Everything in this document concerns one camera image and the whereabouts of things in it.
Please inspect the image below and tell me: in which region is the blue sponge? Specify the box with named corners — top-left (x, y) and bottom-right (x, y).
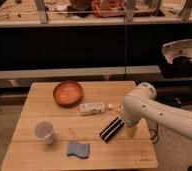
top-left (67, 141), bottom-right (90, 159)

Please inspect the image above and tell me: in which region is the white tube bottle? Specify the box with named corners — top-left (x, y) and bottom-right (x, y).
top-left (79, 102), bottom-right (113, 116)

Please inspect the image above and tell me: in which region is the orange wooden bowl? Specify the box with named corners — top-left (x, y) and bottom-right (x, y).
top-left (53, 80), bottom-right (83, 106)

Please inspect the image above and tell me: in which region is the black cable by table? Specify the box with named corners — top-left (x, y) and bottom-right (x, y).
top-left (150, 123), bottom-right (160, 145)

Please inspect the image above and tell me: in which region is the orange crate in background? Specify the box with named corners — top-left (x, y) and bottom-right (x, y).
top-left (91, 0), bottom-right (124, 17)

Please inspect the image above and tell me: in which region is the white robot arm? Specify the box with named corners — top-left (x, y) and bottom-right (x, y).
top-left (120, 82), bottom-right (192, 140)

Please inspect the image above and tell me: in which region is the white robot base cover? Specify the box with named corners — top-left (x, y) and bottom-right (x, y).
top-left (161, 39), bottom-right (192, 64)

